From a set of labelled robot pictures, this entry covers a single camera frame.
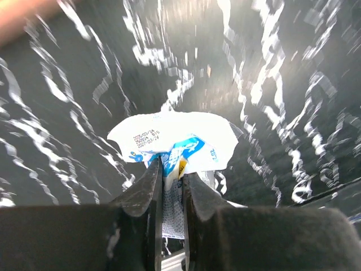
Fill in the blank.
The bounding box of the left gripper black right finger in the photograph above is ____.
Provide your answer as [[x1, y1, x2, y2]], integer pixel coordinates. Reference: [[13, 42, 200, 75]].
[[183, 173, 360, 270]]

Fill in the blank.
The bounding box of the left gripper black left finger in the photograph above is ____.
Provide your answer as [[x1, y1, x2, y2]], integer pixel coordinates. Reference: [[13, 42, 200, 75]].
[[1, 159, 162, 270]]

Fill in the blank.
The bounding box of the white blue mask packet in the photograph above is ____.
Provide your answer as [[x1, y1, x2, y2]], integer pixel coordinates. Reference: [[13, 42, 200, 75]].
[[107, 111, 242, 239]]

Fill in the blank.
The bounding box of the peach plastic file organizer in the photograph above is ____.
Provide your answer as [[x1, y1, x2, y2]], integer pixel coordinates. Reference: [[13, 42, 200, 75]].
[[1, 0, 60, 47]]

